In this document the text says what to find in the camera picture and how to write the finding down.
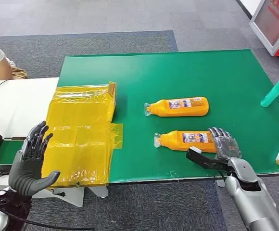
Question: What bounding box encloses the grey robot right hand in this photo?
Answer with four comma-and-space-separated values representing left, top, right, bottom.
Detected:
208, 127, 243, 162

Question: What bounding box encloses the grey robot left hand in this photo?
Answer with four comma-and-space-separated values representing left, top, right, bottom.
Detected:
8, 120, 60, 197

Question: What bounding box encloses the orange detergent bottle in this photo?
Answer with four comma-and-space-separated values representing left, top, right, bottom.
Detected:
154, 130, 217, 154
144, 97, 210, 117

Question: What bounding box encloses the teal plastic bottle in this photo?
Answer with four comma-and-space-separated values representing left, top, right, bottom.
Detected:
260, 77, 279, 108

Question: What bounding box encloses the small green belt conveyor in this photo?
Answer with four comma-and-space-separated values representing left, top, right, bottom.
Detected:
0, 136, 28, 177

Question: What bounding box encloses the black power plug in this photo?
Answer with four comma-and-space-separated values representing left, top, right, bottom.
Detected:
48, 189, 66, 198

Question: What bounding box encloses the yellow taped cardboard box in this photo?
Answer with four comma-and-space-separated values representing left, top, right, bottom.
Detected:
41, 81, 124, 188

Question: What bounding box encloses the green table mat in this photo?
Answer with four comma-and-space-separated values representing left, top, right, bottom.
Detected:
57, 49, 279, 184

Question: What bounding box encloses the red white sign board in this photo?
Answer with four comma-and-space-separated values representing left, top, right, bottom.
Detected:
249, 0, 279, 57

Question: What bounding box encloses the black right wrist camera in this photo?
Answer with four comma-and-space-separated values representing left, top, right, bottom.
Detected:
185, 146, 234, 174

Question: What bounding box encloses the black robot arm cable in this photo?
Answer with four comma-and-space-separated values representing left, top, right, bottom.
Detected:
10, 213, 96, 231

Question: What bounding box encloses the white table bracket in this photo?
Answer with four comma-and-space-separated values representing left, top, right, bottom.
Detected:
31, 186, 109, 208

